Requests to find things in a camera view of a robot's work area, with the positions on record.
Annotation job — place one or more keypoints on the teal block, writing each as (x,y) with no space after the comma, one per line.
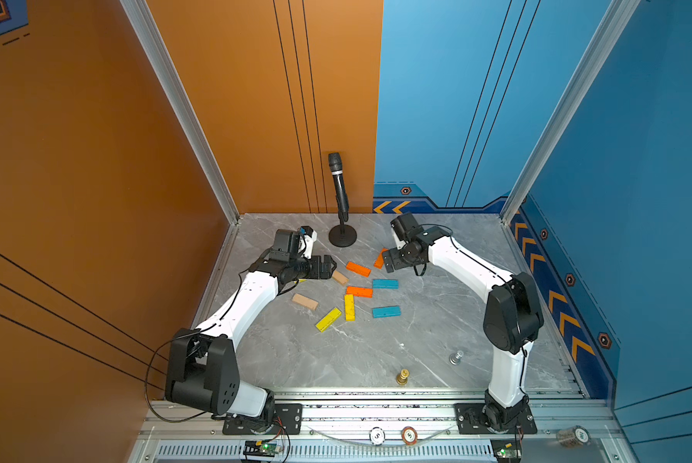
(386,312)
(385,284)

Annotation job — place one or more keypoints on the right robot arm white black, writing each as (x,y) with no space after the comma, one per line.
(513,317)

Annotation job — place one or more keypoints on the copper round disc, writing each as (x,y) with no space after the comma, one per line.
(409,436)

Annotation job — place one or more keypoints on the left green circuit board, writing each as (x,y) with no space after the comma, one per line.
(261,450)

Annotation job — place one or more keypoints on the black microphone on stand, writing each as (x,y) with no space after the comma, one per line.
(342,235)

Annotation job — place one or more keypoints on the silver cylinder weight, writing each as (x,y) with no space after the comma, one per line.
(456,357)

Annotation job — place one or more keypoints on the green circuit board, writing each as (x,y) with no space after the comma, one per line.
(506,451)
(261,450)

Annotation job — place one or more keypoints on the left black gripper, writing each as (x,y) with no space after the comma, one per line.
(326,272)

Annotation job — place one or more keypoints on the yellow block diagonal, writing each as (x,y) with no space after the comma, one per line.
(324,323)

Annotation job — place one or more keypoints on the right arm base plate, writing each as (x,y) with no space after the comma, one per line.
(480,418)

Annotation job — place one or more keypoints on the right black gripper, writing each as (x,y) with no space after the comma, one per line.
(397,260)

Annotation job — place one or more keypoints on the tan block lower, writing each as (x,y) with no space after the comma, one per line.
(305,302)

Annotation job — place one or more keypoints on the brass cylinder weight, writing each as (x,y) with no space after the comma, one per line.
(402,377)

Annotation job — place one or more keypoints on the tan block upper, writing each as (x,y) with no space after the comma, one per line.
(340,278)

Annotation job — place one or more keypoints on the right green circuit board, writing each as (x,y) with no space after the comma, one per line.
(506,451)

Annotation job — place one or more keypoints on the orange block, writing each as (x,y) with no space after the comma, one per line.
(379,262)
(359,269)
(365,292)

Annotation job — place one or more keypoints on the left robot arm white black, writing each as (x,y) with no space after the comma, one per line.
(203,371)

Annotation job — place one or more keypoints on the tan block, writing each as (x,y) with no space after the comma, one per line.
(305,302)
(340,278)

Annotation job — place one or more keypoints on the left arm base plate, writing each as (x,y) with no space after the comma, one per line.
(284,417)

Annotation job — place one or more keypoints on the aluminium front rail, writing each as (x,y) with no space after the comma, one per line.
(344,414)

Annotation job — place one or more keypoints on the white round disc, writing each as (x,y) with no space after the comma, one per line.
(377,436)

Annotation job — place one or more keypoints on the yellow block upright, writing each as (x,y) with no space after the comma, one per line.
(349,307)

